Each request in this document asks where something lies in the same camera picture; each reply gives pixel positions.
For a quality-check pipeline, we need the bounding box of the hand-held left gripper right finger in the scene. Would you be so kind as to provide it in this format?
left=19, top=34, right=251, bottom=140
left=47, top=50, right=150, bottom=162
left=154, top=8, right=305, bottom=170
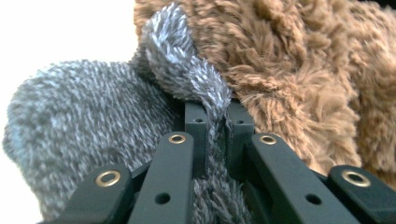
left=224, top=101, right=362, bottom=224

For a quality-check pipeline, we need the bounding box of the brown teddy bear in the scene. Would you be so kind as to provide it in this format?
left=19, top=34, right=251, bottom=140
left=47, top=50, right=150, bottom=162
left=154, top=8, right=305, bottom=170
left=134, top=0, right=396, bottom=190

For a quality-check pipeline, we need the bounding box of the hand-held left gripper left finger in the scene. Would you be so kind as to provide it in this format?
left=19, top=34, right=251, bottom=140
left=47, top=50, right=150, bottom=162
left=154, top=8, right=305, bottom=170
left=127, top=101, right=209, bottom=224

